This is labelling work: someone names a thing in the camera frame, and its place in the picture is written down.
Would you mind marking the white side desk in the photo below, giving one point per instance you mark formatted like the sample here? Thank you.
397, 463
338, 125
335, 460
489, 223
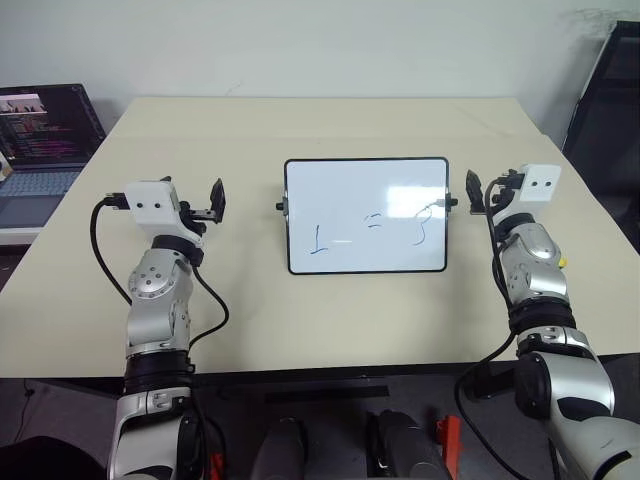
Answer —
20, 236

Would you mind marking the orange red clamp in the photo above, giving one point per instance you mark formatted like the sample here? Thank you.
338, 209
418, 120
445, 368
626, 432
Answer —
450, 440

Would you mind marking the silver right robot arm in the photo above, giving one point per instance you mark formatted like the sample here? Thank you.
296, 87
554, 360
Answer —
535, 250

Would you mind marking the open grey laptop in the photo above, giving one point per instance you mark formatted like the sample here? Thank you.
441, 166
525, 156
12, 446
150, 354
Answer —
45, 130

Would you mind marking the dark grey rounded shape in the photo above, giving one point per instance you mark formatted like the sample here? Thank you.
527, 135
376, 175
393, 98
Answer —
280, 450
400, 445

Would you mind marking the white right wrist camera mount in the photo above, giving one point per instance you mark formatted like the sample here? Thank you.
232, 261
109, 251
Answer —
540, 192

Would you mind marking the small black-framed whiteboard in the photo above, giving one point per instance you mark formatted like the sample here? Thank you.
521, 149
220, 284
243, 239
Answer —
350, 200

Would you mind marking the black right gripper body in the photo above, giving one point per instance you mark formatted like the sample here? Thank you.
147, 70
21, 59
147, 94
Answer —
507, 190

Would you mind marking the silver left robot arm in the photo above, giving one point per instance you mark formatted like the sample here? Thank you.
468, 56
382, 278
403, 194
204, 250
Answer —
150, 285

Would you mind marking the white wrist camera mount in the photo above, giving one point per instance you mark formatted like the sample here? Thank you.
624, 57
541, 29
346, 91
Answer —
540, 192
150, 215

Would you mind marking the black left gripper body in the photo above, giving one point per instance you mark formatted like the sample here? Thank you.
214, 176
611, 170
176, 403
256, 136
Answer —
192, 215

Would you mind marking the black office chair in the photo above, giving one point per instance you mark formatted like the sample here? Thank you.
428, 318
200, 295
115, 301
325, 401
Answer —
610, 100

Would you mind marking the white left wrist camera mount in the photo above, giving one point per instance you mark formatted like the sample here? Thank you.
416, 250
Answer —
150, 215

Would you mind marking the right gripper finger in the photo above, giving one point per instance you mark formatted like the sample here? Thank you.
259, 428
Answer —
475, 195

